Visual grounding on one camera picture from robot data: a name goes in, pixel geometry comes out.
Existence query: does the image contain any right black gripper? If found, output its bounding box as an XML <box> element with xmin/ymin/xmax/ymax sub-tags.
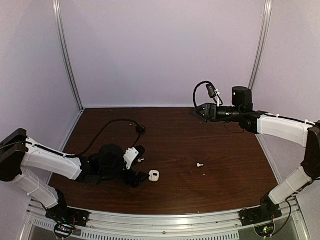
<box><xmin>189</xmin><ymin>103</ymin><xmax>243</xmax><ymax>123</ymax></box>

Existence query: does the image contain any white earbud left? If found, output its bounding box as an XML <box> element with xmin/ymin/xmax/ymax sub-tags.
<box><xmin>137</xmin><ymin>158</ymin><xmax>145</xmax><ymax>163</ymax></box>

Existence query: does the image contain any aluminium frame post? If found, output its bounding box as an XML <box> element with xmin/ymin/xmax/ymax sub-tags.
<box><xmin>52</xmin><ymin>0</ymin><xmax>84</xmax><ymax>112</ymax></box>
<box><xmin>248</xmin><ymin>0</ymin><xmax>273</xmax><ymax>92</ymax></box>

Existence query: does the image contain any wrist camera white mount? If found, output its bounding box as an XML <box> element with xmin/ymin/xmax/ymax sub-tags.
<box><xmin>123</xmin><ymin>145</ymin><xmax>146</xmax><ymax>170</ymax></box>
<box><xmin>206</xmin><ymin>83</ymin><xmax>223</xmax><ymax>107</ymax></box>

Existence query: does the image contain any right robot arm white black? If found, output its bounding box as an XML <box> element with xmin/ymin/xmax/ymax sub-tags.
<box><xmin>192</xmin><ymin>81</ymin><xmax>320</xmax><ymax>221</ymax></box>

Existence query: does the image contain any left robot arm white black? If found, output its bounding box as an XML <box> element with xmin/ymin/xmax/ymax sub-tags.
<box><xmin>0</xmin><ymin>128</ymin><xmax>150</xmax><ymax>222</ymax></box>

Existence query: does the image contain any black earbud charging case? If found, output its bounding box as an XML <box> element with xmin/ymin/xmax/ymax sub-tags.
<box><xmin>135</xmin><ymin>124</ymin><xmax>146</xmax><ymax>135</ymax></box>

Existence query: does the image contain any black camera cable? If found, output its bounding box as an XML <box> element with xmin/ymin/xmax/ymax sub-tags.
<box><xmin>192</xmin><ymin>80</ymin><xmax>212</xmax><ymax>108</ymax></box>
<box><xmin>62</xmin><ymin>119</ymin><xmax>141</xmax><ymax>157</ymax></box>

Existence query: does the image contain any left black camera cable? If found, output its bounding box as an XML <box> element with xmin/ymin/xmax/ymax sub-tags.
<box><xmin>62</xmin><ymin>119</ymin><xmax>141</xmax><ymax>157</ymax></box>

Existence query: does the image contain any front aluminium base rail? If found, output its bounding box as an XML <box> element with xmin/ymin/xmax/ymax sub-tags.
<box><xmin>24</xmin><ymin>194</ymin><xmax>303</xmax><ymax>240</ymax></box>

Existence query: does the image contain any white earbud charging case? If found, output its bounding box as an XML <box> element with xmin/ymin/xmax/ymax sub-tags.
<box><xmin>148</xmin><ymin>169</ymin><xmax>160</xmax><ymax>183</ymax></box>

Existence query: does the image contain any left aluminium frame post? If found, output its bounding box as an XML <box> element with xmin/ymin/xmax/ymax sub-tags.
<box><xmin>52</xmin><ymin>0</ymin><xmax>84</xmax><ymax>112</ymax></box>

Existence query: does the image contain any right aluminium frame post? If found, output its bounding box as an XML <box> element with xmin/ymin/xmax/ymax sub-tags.
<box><xmin>248</xmin><ymin>0</ymin><xmax>273</xmax><ymax>92</ymax></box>

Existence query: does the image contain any right black camera cable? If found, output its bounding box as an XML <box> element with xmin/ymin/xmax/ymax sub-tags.
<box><xmin>192</xmin><ymin>80</ymin><xmax>212</xmax><ymax>108</ymax></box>

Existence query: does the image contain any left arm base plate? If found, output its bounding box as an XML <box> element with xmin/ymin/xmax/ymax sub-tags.
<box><xmin>45</xmin><ymin>207</ymin><xmax>90</xmax><ymax>227</ymax></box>

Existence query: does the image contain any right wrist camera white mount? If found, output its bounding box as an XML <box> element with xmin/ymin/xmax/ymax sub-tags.
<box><xmin>206</xmin><ymin>83</ymin><xmax>223</xmax><ymax>107</ymax></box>

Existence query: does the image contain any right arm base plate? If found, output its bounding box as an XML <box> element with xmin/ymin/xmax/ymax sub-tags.
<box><xmin>238</xmin><ymin>206</ymin><xmax>282</xmax><ymax>226</ymax></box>

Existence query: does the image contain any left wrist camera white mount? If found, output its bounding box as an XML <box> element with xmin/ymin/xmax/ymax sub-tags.
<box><xmin>123</xmin><ymin>145</ymin><xmax>146</xmax><ymax>170</ymax></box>

